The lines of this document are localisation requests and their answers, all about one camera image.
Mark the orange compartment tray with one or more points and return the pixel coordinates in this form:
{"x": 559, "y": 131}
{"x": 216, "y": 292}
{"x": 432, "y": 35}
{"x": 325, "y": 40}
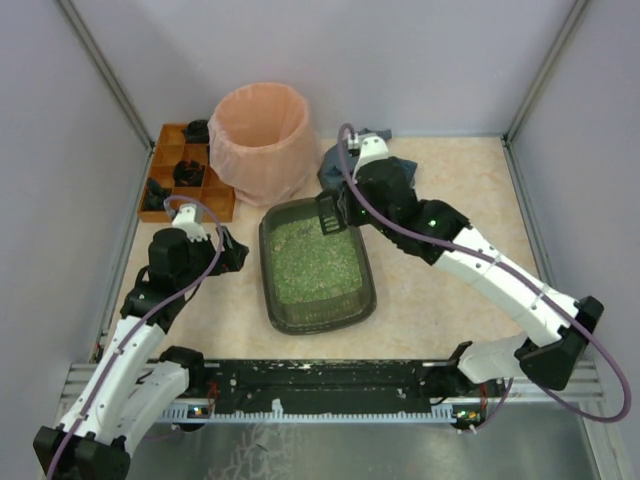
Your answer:
{"x": 169, "y": 150}

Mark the black object compartment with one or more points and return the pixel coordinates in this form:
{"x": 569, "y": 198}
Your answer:
{"x": 153, "y": 199}
{"x": 196, "y": 132}
{"x": 188, "y": 173}

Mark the pink lined trash bin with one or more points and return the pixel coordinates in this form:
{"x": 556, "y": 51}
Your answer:
{"x": 263, "y": 142}

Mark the black object top compartment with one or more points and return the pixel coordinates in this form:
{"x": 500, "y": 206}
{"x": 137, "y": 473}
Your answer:
{"x": 196, "y": 132}

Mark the black litter scoop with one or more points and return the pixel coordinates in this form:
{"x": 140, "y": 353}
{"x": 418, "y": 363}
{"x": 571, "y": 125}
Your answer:
{"x": 329, "y": 214}

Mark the green litter pellets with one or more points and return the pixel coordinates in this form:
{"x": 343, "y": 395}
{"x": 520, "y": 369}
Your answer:
{"x": 308, "y": 266}

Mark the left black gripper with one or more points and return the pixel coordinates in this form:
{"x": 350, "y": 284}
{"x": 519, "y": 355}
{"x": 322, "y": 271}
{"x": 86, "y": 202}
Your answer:
{"x": 220, "y": 248}

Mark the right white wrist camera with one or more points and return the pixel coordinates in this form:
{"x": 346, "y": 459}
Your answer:
{"x": 370, "y": 147}

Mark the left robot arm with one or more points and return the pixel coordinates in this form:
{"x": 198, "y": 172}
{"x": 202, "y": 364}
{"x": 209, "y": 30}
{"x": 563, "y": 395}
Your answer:
{"x": 97, "y": 437}

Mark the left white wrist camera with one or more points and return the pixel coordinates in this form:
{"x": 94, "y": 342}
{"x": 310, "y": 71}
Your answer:
{"x": 188, "y": 219}

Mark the black object lower compartment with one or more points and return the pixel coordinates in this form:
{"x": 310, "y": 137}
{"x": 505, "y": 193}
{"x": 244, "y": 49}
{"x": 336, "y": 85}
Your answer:
{"x": 153, "y": 199}

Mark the blue grey cloth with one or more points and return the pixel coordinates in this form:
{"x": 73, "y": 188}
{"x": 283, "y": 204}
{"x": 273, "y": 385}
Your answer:
{"x": 330, "y": 174}

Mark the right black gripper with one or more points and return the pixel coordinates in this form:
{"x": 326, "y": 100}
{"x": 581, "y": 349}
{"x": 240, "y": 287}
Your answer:
{"x": 343, "y": 206}

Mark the black mounting base rail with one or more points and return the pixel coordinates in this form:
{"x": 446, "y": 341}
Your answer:
{"x": 335, "y": 387}

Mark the black object middle compartment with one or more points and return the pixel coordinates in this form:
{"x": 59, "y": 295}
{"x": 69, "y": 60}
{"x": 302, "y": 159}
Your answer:
{"x": 188, "y": 173}

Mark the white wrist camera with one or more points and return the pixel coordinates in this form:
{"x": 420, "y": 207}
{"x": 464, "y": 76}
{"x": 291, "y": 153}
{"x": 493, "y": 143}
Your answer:
{"x": 188, "y": 219}
{"x": 370, "y": 147}

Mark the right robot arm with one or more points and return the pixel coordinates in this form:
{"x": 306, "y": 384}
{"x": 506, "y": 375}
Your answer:
{"x": 551, "y": 342}

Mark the dark green litter box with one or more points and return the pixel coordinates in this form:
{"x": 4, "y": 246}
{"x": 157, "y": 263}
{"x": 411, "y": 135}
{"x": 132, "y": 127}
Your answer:
{"x": 319, "y": 316}

